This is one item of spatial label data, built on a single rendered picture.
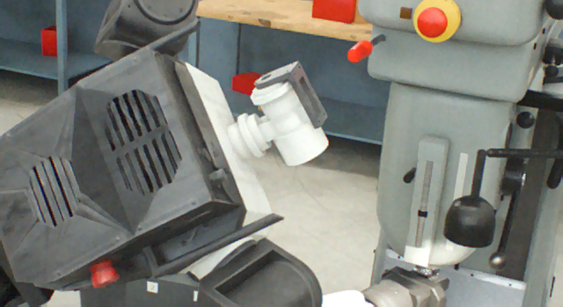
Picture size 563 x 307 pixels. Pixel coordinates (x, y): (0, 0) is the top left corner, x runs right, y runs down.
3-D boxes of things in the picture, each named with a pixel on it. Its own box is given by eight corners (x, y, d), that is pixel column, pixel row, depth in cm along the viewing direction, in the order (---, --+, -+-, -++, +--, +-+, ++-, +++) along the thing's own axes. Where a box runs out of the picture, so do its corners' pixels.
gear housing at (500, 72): (523, 106, 123) (536, 39, 120) (363, 78, 131) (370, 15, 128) (547, 58, 153) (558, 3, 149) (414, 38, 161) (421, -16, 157)
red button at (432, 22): (442, 41, 110) (447, 10, 109) (413, 37, 111) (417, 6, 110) (448, 36, 113) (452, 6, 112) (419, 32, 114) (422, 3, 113)
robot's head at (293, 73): (268, 149, 114) (317, 132, 111) (238, 94, 112) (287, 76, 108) (283, 127, 119) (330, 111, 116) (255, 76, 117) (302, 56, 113)
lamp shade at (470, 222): (452, 248, 119) (458, 208, 117) (436, 225, 126) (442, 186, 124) (500, 247, 121) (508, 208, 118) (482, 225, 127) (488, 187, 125)
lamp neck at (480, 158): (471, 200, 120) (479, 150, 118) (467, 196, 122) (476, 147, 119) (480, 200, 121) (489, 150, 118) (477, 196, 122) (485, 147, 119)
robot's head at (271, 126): (270, 179, 114) (329, 150, 113) (234, 114, 111) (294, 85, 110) (272, 161, 120) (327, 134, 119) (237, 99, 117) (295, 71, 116)
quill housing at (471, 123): (480, 285, 138) (513, 98, 127) (360, 255, 145) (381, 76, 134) (498, 239, 155) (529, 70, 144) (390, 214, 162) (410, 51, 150)
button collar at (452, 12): (454, 45, 113) (461, 0, 111) (410, 39, 115) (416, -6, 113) (456, 42, 114) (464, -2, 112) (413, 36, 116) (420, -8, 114)
